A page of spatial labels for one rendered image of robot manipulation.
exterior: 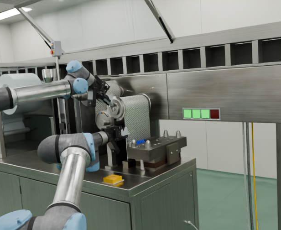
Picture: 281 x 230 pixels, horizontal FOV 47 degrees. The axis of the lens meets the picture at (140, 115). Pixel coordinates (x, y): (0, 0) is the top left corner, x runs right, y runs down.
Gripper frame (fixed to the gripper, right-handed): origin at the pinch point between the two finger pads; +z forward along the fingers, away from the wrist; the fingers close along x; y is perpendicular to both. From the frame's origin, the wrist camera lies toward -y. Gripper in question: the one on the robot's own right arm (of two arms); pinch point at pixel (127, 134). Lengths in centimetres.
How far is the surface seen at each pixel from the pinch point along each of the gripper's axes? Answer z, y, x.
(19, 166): -32, -20, 68
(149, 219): -17, -40, -26
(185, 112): 29.7, 10.2, -22.9
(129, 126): 1.7, 4.7, -0.3
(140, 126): 12.6, 3.2, -0.3
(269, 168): 263, -91, -2
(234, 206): 171, -110, 7
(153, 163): -0.3, -15.2, -18.0
